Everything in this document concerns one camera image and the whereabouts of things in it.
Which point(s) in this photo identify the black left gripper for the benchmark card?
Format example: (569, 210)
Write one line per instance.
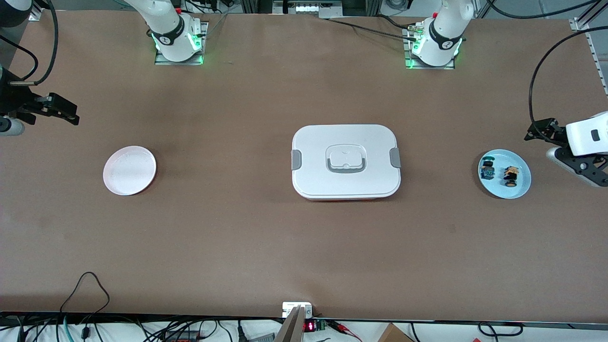
(555, 132)

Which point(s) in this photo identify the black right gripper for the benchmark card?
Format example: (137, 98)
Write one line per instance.
(15, 99)

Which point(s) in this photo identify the orange push button switch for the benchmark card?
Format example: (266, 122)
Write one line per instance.
(511, 176)

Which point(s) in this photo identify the light blue round plate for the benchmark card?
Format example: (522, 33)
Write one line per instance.
(504, 191)

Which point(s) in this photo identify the pink round plate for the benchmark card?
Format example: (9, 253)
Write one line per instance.
(129, 171)

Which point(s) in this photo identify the white lunch box grey latches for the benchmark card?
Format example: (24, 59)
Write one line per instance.
(346, 142)

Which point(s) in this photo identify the brown cardboard box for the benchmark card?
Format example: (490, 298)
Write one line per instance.
(394, 335)

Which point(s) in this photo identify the white power strip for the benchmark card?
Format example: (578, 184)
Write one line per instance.
(308, 8)

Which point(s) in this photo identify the red clip leads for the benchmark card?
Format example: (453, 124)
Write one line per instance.
(339, 326)

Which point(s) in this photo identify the small white device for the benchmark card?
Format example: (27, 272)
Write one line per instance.
(289, 308)

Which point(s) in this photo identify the red LED display module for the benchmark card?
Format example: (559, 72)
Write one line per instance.
(309, 326)

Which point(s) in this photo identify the wooden strip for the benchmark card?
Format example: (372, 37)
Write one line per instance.
(290, 330)

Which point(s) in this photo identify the green push button switch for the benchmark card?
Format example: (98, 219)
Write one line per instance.
(487, 170)

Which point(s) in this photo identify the aluminium frame rail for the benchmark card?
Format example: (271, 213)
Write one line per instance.
(599, 61)

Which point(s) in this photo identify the aluminium corner bracket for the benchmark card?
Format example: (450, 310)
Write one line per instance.
(35, 16)

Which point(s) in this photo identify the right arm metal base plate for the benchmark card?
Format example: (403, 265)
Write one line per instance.
(178, 62)

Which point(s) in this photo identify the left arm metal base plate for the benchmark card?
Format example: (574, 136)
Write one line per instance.
(430, 67)

